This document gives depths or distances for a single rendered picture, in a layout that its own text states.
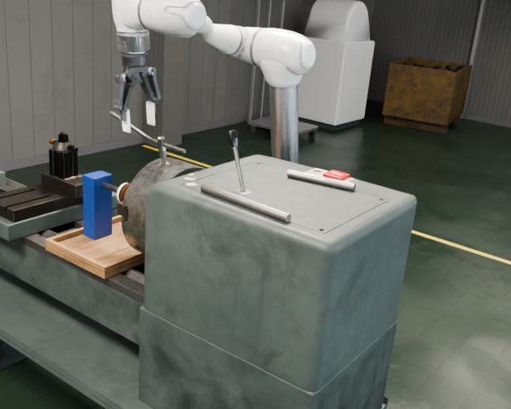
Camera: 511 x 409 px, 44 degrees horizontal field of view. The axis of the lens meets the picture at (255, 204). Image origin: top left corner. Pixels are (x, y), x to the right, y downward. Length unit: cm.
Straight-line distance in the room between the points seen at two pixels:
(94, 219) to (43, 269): 26
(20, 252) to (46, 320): 27
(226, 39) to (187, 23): 47
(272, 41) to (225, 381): 109
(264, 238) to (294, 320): 20
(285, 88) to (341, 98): 582
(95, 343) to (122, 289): 38
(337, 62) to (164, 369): 636
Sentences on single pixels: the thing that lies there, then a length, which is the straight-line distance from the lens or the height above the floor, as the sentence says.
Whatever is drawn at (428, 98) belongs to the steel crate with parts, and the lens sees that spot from 858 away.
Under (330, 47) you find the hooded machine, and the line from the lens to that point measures 797.
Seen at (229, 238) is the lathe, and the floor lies 118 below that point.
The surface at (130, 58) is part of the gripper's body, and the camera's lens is 185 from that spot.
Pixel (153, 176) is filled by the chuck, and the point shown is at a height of 121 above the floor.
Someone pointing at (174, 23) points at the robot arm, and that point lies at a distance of 170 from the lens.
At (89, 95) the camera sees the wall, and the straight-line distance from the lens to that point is 630.
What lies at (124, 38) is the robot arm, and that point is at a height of 160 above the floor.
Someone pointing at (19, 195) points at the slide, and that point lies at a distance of 245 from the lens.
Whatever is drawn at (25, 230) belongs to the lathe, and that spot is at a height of 89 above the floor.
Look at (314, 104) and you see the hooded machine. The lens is 814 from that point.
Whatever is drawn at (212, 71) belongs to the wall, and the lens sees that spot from 747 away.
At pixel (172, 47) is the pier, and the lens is 654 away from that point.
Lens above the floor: 180
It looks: 20 degrees down
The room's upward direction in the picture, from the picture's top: 5 degrees clockwise
